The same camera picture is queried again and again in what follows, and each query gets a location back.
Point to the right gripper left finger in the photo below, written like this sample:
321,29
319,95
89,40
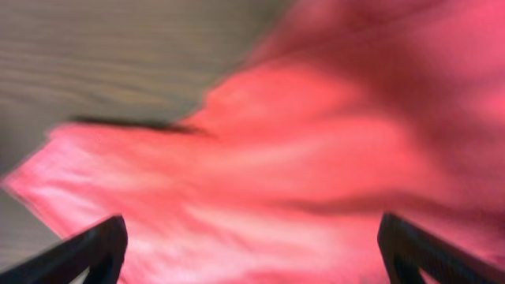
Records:
100,250

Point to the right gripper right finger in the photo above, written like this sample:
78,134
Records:
407,250

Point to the red orange t-shirt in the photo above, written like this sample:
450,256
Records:
347,110

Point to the black garment with logo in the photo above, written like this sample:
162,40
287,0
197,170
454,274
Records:
156,125

